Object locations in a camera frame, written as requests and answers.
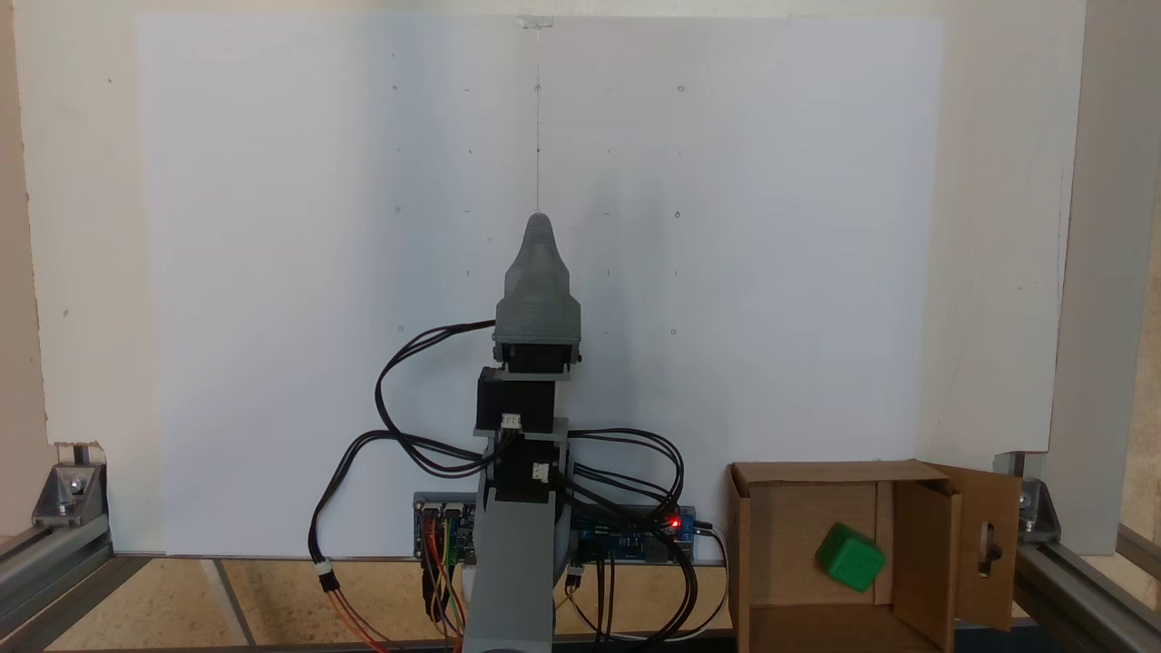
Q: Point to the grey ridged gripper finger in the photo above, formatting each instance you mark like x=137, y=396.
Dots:
x=537, y=295

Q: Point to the open cardboard box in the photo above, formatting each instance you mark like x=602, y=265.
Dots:
x=780, y=544

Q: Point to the grey aluminium frame post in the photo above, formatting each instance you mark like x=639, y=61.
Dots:
x=1107, y=272

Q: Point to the grey aluminium frame rail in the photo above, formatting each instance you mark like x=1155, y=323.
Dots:
x=1088, y=589
x=45, y=571

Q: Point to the blue circuit board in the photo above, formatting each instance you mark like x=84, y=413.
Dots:
x=626, y=544

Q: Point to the grey metal corner bracket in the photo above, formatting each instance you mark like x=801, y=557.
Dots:
x=1034, y=512
x=68, y=490

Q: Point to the green die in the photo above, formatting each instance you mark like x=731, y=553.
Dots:
x=850, y=558

